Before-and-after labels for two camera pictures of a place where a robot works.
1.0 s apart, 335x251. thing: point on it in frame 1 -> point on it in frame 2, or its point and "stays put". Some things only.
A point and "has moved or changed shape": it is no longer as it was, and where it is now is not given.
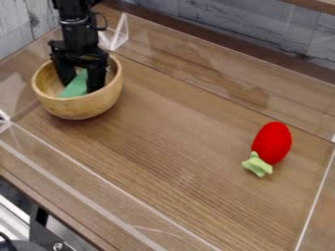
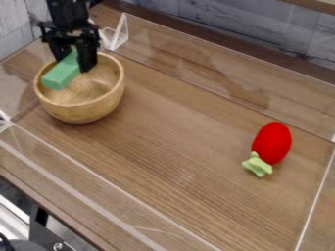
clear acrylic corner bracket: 111,38 stays put
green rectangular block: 78,86 has moved or changed shape
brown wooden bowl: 80,107 stays put
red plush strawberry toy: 271,146 stays put
